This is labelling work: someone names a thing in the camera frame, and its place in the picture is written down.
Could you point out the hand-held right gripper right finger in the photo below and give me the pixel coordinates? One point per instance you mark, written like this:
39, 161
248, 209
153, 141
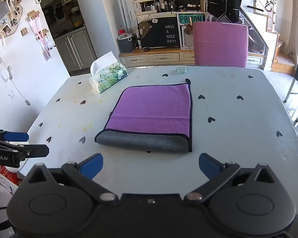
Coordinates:
209, 165

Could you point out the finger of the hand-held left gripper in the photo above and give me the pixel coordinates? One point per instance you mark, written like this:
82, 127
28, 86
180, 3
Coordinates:
16, 136
36, 150

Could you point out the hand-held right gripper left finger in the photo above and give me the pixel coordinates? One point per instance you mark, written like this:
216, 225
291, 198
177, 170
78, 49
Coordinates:
92, 165

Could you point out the purple and grey towel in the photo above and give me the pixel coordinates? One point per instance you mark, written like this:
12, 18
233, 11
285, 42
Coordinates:
151, 109

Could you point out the red box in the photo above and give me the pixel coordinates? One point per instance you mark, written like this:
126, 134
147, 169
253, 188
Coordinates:
11, 177

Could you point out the green floral tissue box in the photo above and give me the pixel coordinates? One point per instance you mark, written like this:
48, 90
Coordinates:
109, 78

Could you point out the round glass coaster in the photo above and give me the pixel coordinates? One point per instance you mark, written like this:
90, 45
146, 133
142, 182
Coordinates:
181, 70

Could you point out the grey-green kitchen cabinet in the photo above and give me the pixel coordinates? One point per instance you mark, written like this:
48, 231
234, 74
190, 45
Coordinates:
74, 52

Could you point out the cream low drawer cabinet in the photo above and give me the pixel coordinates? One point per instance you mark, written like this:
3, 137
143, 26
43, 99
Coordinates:
161, 57

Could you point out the pink upholstered chair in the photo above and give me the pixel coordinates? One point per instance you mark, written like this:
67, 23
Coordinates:
219, 44

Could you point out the grey round bin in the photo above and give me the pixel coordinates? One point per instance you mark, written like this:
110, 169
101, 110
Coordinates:
126, 44

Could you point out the white pegboard panel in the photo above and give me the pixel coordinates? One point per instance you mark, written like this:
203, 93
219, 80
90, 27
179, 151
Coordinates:
186, 38

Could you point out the black chalkboard sign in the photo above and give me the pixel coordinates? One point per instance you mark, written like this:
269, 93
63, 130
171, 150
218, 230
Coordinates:
167, 35

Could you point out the wooden staircase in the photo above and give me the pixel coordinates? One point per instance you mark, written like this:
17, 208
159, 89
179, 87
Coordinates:
270, 37

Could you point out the teal plate sign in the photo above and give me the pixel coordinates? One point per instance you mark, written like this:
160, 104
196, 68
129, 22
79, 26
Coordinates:
190, 19

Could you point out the black vest with white trim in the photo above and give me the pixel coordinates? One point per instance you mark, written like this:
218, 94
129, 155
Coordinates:
223, 0

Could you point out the white cosmetics shelf organiser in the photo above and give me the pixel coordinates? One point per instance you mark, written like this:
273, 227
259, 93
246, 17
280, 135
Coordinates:
146, 5

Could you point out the pink ribbon wall hangers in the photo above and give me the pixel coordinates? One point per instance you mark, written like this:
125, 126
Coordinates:
41, 33

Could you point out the wall photo collage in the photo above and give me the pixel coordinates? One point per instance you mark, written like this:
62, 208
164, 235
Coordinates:
5, 17

